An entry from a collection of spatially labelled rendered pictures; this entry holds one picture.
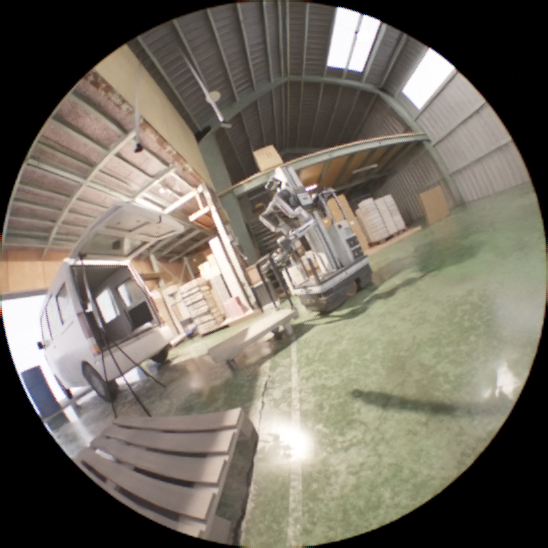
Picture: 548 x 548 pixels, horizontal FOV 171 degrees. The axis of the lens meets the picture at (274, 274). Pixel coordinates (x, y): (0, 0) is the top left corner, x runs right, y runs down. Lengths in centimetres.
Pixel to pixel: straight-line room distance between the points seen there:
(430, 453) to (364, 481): 19
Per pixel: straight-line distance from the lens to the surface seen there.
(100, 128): 273
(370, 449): 67
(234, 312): 356
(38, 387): 445
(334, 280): 181
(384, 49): 845
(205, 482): 71
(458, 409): 72
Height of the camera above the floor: 60
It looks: 1 degrees down
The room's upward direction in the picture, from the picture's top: 25 degrees counter-clockwise
